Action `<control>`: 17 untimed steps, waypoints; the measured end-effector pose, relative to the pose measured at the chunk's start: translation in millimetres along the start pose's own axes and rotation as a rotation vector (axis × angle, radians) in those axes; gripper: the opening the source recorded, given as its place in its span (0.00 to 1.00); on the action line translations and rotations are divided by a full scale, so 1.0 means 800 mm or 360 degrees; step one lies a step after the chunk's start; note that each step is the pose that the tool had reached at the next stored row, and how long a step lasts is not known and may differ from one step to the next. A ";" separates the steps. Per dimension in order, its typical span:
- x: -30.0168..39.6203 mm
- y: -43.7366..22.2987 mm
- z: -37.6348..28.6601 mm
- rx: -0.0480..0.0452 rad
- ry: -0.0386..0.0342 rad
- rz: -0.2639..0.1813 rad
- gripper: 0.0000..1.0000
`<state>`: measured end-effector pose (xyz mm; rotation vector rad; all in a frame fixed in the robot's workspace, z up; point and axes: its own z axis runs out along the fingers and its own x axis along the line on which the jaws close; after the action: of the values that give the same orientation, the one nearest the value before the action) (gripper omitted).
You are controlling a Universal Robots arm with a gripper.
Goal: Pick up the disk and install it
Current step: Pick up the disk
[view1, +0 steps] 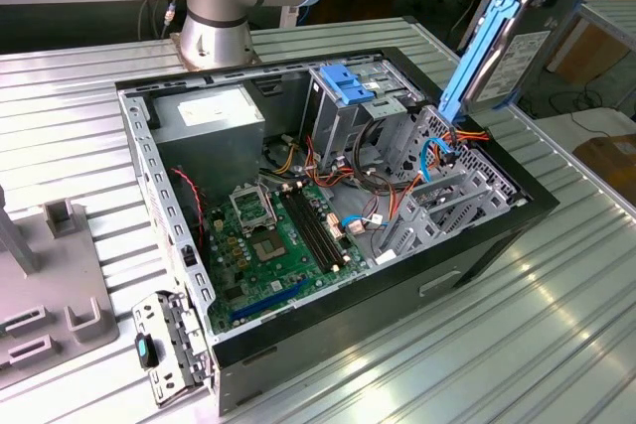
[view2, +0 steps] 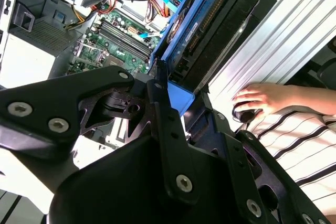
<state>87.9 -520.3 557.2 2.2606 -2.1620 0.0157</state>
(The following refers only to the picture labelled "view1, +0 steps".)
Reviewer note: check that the hard disk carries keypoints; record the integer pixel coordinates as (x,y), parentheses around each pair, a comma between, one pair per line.
(517,61)

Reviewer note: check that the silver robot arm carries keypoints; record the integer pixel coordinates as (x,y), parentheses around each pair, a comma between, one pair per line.
(218,2)

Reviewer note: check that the silver disk bay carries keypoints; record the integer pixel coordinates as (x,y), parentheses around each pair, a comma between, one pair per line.
(415,218)

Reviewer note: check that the brown cardboard box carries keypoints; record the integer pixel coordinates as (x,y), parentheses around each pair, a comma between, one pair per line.
(611,161)
(591,54)

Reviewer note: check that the blue drive cage latch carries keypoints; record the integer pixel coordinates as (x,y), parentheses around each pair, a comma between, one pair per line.
(343,84)

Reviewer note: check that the silver drive cage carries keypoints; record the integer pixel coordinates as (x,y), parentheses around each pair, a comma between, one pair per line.
(338,121)

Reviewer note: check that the white paper label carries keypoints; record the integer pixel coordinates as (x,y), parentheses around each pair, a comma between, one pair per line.
(385,258)

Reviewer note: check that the black RAM slot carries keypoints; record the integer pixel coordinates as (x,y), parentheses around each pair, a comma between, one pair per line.
(312,230)
(306,230)
(323,230)
(317,230)

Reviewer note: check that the socket locking lever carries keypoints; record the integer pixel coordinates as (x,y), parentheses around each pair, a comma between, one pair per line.
(270,207)

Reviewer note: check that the grey power supply unit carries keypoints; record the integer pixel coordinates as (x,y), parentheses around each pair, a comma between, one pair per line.
(208,156)

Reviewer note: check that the CPU socket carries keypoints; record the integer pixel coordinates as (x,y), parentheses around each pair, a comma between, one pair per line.
(269,248)

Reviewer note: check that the black PC case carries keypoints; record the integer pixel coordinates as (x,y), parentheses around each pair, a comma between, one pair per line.
(348,325)

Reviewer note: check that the green motherboard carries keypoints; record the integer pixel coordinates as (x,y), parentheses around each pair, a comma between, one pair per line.
(278,275)

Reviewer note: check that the blue expansion slot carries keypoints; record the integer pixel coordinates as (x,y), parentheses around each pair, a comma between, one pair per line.
(268,301)

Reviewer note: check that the black blue retainer latch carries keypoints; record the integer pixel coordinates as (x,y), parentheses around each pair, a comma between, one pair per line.
(146,352)

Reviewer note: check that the grey parts rack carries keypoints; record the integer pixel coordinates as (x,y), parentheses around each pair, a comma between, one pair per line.
(54,270)

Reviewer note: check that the white metal frame table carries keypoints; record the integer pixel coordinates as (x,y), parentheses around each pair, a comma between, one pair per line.
(616,12)

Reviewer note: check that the silver slot retainer bracket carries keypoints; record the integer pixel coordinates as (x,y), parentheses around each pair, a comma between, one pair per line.
(171,325)

